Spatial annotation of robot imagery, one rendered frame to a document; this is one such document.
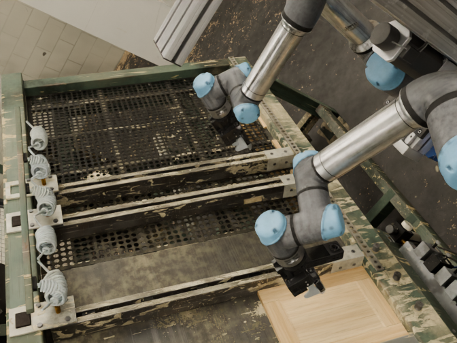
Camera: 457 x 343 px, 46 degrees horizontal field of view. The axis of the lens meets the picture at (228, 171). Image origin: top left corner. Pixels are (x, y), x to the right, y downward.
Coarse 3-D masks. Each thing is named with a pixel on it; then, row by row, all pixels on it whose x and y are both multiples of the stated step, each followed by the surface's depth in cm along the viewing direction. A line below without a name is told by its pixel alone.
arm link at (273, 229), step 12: (264, 216) 124; (276, 216) 123; (288, 216) 124; (264, 228) 122; (276, 228) 121; (288, 228) 122; (264, 240) 123; (276, 240) 122; (288, 240) 122; (276, 252) 126; (288, 252) 126
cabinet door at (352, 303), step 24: (336, 288) 188; (360, 288) 188; (288, 312) 179; (312, 312) 179; (336, 312) 180; (360, 312) 180; (384, 312) 180; (288, 336) 171; (312, 336) 172; (336, 336) 172; (360, 336) 172; (384, 336) 173
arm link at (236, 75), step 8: (240, 64) 173; (248, 64) 173; (224, 72) 174; (232, 72) 172; (240, 72) 172; (248, 72) 171; (224, 80) 173; (232, 80) 170; (240, 80) 169; (224, 88) 173
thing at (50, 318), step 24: (336, 264) 190; (360, 264) 195; (48, 288) 155; (168, 288) 177; (192, 288) 179; (216, 288) 178; (240, 288) 181; (264, 288) 185; (48, 312) 163; (72, 312) 163; (96, 312) 171; (120, 312) 169; (144, 312) 172; (168, 312) 176; (72, 336) 168
